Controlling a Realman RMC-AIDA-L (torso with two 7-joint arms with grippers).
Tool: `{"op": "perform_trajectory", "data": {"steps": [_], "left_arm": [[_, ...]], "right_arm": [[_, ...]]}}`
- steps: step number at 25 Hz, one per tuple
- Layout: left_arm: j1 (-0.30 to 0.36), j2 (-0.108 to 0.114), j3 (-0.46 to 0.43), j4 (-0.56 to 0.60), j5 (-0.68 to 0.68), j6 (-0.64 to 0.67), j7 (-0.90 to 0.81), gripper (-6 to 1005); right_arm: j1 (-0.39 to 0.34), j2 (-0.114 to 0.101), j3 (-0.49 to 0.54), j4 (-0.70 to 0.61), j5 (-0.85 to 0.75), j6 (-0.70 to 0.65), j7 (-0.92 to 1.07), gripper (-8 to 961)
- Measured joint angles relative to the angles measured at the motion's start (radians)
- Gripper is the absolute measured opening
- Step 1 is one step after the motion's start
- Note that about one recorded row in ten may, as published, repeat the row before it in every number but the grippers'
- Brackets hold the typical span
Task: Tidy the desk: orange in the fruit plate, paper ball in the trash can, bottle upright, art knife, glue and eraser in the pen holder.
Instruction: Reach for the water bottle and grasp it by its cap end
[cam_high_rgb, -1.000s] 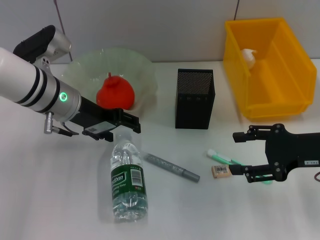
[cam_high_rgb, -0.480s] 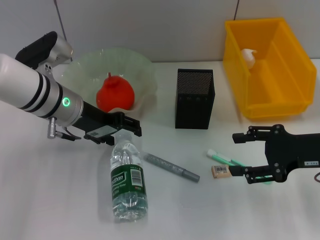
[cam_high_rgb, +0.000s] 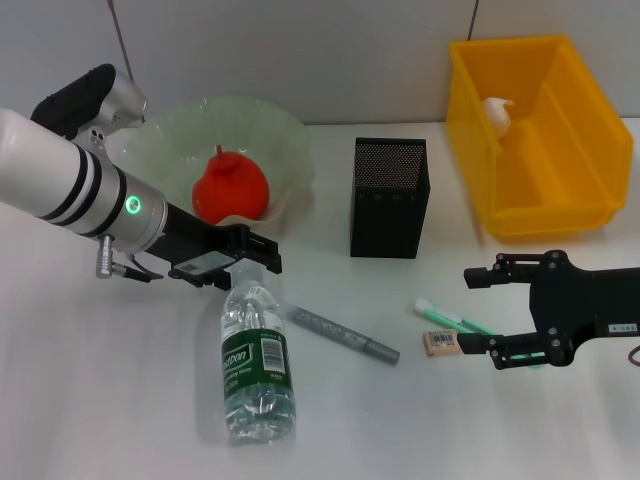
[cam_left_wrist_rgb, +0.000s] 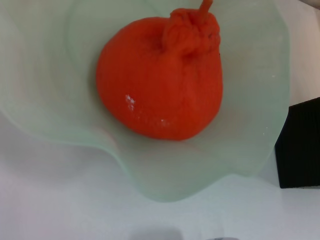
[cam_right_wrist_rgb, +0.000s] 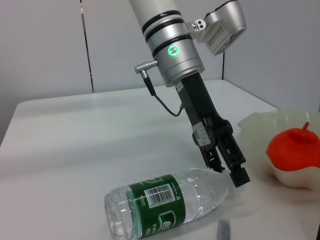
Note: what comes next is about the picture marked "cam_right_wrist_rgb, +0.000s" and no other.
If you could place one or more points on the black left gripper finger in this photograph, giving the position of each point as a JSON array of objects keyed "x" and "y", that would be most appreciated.
[{"x": 238, "y": 175}]

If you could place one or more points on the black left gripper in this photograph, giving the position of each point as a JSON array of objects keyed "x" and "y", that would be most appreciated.
[{"x": 197, "y": 105}]

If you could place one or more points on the red-orange toy orange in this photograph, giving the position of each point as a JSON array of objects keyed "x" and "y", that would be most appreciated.
[{"x": 292, "y": 150}]

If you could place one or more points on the clear green-label water bottle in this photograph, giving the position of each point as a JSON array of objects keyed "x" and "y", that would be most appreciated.
[{"x": 160, "y": 200}]

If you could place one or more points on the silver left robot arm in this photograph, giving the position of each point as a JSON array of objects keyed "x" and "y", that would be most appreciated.
[{"x": 175, "y": 32}]

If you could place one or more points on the pale green glass fruit plate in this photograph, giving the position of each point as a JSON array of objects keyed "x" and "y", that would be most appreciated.
[{"x": 295, "y": 178}]

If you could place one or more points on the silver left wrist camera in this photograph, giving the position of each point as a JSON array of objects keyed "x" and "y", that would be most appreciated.
[{"x": 225, "y": 22}]

